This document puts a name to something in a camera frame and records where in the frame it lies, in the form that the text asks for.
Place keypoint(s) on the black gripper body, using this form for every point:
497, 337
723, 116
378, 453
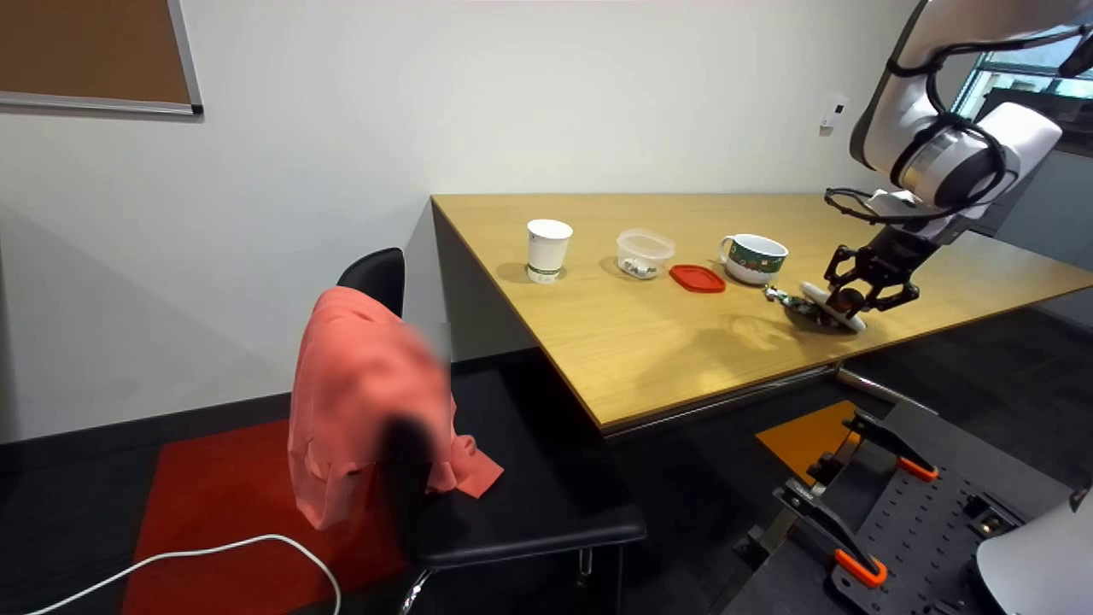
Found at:
885, 263

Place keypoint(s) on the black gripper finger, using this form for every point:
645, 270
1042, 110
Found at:
902, 294
841, 280

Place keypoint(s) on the green white sweet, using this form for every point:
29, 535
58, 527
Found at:
792, 306
773, 294

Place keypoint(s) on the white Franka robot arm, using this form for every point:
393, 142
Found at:
950, 160

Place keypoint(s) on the white bowl green rim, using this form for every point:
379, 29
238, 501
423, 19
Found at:
752, 258

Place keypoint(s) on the grey metal table leg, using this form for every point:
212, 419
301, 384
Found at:
890, 392

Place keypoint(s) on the red plastic lid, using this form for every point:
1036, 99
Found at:
699, 280

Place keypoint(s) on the black orange bar clamp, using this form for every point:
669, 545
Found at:
841, 545
898, 450

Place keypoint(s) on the clear plastic container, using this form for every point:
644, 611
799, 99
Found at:
644, 250

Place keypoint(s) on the white paper cup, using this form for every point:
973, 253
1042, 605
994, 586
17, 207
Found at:
547, 243

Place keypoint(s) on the black office chair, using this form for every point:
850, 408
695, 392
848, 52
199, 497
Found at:
522, 501

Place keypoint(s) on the coral pink cloth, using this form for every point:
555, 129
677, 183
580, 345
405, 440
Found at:
362, 397

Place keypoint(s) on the cork board silver frame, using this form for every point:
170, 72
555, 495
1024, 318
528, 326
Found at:
78, 45

